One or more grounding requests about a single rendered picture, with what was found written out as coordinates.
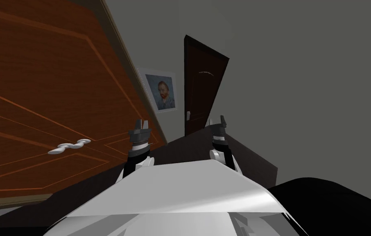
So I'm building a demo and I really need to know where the dark brown door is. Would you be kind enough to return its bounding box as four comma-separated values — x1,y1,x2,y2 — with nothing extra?
183,34,230,137

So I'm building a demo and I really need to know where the brown wooden door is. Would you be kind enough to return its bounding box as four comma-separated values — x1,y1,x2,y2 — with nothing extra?
0,0,165,202

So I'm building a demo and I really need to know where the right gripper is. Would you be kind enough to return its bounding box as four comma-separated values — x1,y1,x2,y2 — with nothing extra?
208,115,228,136

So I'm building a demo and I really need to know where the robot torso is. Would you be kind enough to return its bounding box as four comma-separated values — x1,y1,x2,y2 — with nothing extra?
43,159,309,236

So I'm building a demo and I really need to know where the framed portrait picture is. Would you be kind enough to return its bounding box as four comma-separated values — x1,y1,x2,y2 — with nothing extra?
136,67,178,114

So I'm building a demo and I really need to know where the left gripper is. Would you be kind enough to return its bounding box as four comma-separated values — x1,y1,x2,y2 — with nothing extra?
128,119,152,145

